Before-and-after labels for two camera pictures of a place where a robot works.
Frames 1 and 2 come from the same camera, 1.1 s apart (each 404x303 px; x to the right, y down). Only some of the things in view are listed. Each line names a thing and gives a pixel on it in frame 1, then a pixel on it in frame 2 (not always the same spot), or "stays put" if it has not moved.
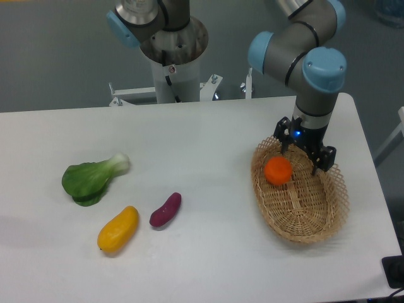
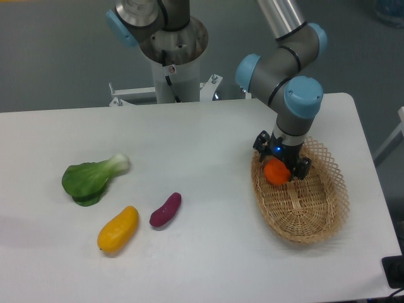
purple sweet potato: (163, 216) stays put
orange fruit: (278, 170) stays put
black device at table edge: (393, 267) stays put
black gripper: (311, 139) → (289, 153)
